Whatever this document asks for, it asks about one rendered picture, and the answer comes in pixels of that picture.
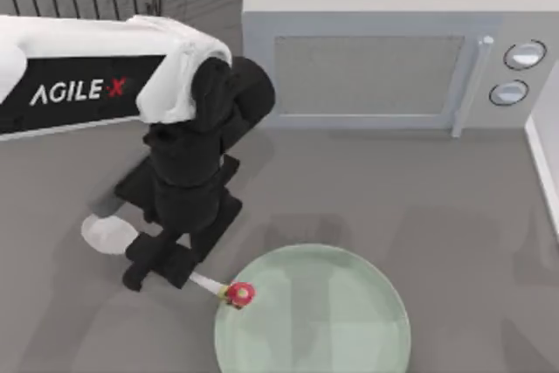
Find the small round microwave knob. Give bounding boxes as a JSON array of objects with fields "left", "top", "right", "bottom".
[{"left": 488, "top": 79, "right": 531, "bottom": 107}]

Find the grey microwave door handle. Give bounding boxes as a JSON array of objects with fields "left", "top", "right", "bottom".
[{"left": 451, "top": 35, "right": 495, "bottom": 139}]

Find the white stick with red head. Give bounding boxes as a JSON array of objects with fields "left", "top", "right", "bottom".
[{"left": 189, "top": 271, "right": 257, "bottom": 312}]

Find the large round microwave knob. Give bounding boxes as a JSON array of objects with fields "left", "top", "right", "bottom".
[{"left": 503, "top": 39, "right": 549, "bottom": 71}]

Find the pale grey rounded box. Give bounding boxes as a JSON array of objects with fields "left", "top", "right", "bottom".
[{"left": 80, "top": 213, "right": 140, "bottom": 257}]

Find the pale green round plate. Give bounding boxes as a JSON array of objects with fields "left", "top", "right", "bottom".
[{"left": 213, "top": 243, "right": 412, "bottom": 373}]

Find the grey microwave door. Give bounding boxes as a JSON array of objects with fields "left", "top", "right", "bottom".
[{"left": 272, "top": 33, "right": 466, "bottom": 120}]

